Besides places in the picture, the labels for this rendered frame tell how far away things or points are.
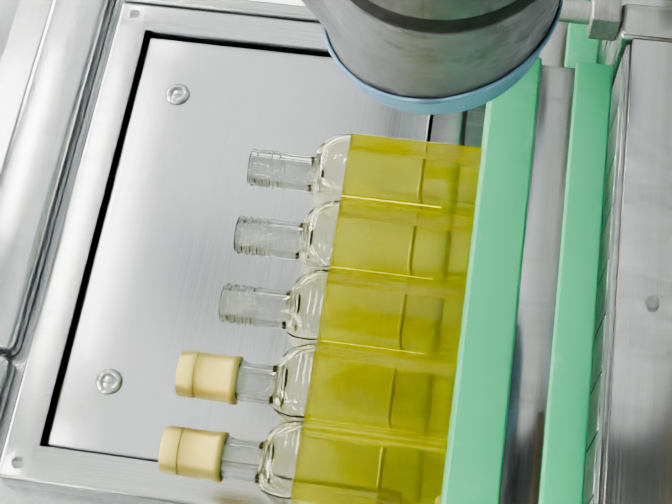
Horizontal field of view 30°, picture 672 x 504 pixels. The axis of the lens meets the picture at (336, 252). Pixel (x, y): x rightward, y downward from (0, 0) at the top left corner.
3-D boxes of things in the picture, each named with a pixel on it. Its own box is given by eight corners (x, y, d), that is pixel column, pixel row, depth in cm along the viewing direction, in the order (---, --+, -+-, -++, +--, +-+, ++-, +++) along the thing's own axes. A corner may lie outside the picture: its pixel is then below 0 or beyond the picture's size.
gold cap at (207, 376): (246, 360, 93) (188, 353, 93) (240, 352, 89) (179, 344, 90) (238, 408, 92) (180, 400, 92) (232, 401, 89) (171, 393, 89)
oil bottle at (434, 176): (584, 191, 99) (318, 160, 101) (595, 156, 94) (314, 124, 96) (579, 255, 97) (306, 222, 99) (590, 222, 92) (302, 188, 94)
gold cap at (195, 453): (217, 474, 86) (154, 465, 86) (222, 488, 89) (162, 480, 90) (226, 425, 88) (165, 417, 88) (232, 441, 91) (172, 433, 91)
